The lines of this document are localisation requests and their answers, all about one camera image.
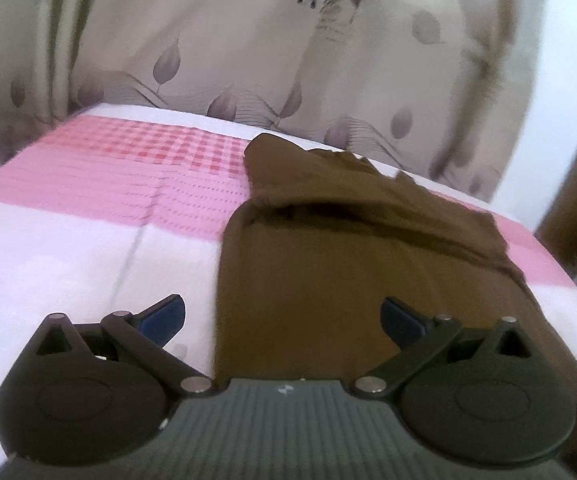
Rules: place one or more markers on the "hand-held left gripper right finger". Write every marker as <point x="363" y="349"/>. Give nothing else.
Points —
<point x="402" y="321"/>

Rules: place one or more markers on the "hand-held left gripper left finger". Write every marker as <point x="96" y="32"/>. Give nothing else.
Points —
<point x="166" y="316"/>

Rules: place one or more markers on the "brown long-sleeve shirt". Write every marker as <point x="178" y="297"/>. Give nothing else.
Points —
<point x="328" y="270"/>

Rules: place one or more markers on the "pink and white checked sheet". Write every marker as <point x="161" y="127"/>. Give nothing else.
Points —
<point x="93" y="220"/>

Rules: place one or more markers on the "brown wooden door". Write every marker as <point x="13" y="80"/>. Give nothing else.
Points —
<point x="568" y="210"/>

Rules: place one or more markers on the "beige leaf-print curtain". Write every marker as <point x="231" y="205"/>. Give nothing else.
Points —
<point x="248" y="40"/>

